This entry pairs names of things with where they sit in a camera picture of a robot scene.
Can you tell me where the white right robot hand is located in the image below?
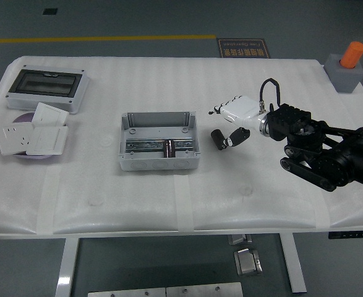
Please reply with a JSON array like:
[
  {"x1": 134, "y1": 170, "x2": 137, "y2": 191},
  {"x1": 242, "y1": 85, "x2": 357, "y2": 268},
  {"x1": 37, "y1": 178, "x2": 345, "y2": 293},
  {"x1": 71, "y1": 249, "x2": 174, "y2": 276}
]
[{"x1": 208, "y1": 95, "x2": 266, "y2": 150}]

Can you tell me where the dark brown cylindrical battery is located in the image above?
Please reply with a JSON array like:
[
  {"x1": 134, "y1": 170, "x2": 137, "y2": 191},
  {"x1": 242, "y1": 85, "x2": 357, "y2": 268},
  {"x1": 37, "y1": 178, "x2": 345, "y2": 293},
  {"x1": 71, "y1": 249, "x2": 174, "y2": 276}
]
[
  {"x1": 164, "y1": 139, "x2": 176, "y2": 158},
  {"x1": 210, "y1": 129, "x2": 229, "y2": 152}
]

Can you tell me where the open grey junction box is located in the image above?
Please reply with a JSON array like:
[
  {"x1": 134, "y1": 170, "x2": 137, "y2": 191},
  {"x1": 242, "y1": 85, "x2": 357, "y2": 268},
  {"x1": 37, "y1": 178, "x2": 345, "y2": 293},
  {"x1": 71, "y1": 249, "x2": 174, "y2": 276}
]
[{"x1": 116, "y1": 110, "x2": 201, "y2": 172}]

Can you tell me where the grey distribution box, dark lid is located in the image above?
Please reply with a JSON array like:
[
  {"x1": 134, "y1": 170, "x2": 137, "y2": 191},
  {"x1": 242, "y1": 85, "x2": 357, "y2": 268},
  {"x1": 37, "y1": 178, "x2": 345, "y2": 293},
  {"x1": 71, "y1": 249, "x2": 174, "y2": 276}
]
[{"x1": 5, "y1": 64, "x2": 91, "y2": 115}]

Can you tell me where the brown floor sign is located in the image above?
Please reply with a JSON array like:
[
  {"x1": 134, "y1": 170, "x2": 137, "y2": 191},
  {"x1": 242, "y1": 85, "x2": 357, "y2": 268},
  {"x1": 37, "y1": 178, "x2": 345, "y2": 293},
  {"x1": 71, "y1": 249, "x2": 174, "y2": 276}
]
[{"x1": 216, "y1": 38, "x2": 271, "y2": 59}]

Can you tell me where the white foam table mat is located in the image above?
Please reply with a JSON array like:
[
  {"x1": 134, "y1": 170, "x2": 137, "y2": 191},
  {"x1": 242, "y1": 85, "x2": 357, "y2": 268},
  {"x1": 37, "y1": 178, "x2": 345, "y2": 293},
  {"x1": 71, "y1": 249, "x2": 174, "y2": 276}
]
[{"x1": 0, "y1": 55, "x2": 363, "y2": 236}]

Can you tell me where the grey foam block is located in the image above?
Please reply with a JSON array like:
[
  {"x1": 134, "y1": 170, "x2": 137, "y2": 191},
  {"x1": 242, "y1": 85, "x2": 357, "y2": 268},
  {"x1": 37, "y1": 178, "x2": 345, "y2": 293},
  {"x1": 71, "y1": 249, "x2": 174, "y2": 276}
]
[{"x1": 323, "y1": 53, "x2": 363, "y2": 93}]

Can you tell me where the orange cylinder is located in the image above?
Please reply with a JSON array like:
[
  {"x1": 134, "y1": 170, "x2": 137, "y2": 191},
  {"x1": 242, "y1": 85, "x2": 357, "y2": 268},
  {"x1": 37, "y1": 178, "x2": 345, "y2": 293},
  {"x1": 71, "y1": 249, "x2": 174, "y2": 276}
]
[{"x1": 339, "y1": 41, "x2": 363, "y2": 69}]

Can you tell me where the small metal foot block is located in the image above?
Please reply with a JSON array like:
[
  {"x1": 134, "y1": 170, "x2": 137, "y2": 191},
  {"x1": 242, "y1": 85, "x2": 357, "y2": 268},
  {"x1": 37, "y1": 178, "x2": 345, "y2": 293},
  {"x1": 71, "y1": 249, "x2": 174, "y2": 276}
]
[{"x1": 227, "y1": 234, "x2": 253, "y2": 246}]

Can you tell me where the large metal foot block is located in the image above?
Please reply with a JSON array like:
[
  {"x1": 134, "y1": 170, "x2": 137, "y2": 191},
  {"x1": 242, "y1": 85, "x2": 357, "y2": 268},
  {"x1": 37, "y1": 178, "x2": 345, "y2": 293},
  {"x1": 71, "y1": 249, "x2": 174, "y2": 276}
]
[{"x1": 233, "y1": 247, "x2": 264, "y2": 277}]

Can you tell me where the white table leg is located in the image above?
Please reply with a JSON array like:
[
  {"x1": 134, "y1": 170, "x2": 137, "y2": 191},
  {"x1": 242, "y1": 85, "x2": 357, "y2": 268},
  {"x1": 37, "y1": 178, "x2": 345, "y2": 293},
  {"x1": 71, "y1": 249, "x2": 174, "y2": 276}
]
[
  {"x1": 54, "y1": 237, "x2": 80, "y2": 297},
  {"x1": 278, "y1": 232, "x2": 308, "y2": 294}
]

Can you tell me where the black table control panel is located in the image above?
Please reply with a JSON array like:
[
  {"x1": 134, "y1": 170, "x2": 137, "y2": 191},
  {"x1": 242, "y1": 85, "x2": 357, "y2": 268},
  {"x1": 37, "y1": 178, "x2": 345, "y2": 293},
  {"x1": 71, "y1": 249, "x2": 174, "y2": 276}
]
[{"x1": 328, "y1": 230, "x2": 363, "y2": 239}]

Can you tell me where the wide grey metal plate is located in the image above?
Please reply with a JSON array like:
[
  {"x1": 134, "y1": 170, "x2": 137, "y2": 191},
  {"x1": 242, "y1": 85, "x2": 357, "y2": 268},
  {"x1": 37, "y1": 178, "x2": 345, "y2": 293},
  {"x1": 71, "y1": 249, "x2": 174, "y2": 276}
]
[{"x1": 165, "y1": 282, "x2": 244, "y2": 297}]

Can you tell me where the narrow grey metal plate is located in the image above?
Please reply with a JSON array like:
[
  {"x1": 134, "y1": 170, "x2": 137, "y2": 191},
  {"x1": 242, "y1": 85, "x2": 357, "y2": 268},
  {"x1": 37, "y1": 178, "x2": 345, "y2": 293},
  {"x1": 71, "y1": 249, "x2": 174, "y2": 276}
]
[{"x1": 87, "y1": 287, "x2": 166, "y2": 297}]

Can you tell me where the purple plate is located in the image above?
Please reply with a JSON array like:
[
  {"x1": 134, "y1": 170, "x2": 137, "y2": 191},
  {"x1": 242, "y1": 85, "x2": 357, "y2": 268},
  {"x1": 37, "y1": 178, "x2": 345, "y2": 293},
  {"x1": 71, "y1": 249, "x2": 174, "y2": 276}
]
[{"x1": 11, "y1": 113, "x2": 55, "y2": 161}]

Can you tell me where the metal rail in junction box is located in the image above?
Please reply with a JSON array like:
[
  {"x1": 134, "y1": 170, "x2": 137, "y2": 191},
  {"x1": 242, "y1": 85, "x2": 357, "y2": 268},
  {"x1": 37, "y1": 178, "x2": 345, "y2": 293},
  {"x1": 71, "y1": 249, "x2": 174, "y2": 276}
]
[{"x1": 124, "y1": 137, "x2": 195, "y2": 154}]

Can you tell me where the small white switch panel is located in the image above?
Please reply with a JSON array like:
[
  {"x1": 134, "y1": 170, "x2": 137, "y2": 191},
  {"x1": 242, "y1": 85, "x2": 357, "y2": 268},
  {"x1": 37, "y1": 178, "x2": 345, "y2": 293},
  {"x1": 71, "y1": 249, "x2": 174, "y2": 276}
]
[{"x1": 32, "y1": 101, "x2": 69, "y2": 127}]

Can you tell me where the large white switch panel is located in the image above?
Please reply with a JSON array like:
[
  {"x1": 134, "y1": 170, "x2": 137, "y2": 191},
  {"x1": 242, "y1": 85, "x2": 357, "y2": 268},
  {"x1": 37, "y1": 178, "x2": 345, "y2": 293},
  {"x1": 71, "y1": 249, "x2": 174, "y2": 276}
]
[{"x1": 25, "y1": 126, "x2": 69, "y2": 156}]

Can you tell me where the white wall socket panel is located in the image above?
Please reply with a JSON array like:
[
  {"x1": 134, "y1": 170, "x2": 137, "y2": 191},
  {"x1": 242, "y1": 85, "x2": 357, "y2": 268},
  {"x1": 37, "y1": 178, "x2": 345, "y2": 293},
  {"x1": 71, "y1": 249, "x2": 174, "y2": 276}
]
[{"x1": 0, "y1": 123, "x2": 35, "y2": 157}]

